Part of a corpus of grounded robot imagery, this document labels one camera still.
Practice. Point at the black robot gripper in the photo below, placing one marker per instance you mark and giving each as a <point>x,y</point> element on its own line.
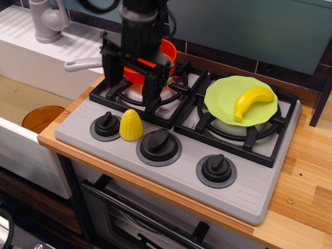
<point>141,37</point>

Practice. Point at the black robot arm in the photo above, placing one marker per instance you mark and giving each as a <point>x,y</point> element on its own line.
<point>149,8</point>

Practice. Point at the black left burner grate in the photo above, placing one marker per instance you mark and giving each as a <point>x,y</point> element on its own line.
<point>162,112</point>

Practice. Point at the black burner grate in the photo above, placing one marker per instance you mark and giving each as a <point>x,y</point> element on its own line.
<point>162,112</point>
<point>259,144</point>

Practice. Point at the yellow toy corn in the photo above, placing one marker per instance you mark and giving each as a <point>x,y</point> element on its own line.
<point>131,128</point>

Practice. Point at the black left stove knob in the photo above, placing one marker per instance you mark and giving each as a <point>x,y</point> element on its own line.
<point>106,128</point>

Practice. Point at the black stove knob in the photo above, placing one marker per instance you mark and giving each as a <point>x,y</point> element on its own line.
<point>106,128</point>
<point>159,148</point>
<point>216,171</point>

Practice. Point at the black middle stove knob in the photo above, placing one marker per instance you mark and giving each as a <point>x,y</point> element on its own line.
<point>159,148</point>

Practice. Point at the light green toy plate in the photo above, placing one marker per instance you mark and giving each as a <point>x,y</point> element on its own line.
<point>221,96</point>

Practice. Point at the grey toy stove top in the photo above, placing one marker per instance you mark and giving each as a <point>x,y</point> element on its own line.
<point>247,198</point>

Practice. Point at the white toy sink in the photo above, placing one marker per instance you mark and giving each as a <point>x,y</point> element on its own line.
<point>33,76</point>

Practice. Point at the grey toy faucet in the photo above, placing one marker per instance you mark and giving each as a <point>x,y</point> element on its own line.
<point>48,22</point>

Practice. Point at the orange translucent cup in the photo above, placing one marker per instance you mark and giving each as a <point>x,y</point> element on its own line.
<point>38,119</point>

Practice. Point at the yellow toy banana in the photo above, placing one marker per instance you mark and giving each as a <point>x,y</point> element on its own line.
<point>248,98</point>

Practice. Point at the black right stove knob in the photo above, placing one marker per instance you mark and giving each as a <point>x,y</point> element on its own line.
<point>216,171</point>

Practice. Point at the black right burner grate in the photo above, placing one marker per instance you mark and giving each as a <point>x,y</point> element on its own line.
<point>259,144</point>

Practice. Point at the orange toy pot grey handle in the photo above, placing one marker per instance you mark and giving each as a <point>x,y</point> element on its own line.
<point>167,52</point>

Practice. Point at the toy oven door black handle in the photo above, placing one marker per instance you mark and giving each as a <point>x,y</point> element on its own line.
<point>99,191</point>

